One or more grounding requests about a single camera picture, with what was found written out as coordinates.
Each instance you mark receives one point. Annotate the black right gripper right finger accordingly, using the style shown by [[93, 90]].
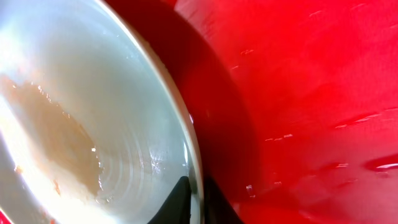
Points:
[[216, 206]]

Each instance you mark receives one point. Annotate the red plastic tray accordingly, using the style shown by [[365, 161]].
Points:
[[293, 103]]

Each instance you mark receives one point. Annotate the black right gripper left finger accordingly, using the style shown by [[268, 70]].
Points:
[[177, 207]]

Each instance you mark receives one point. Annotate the white plate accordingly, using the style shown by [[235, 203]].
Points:
[[93, 128]]

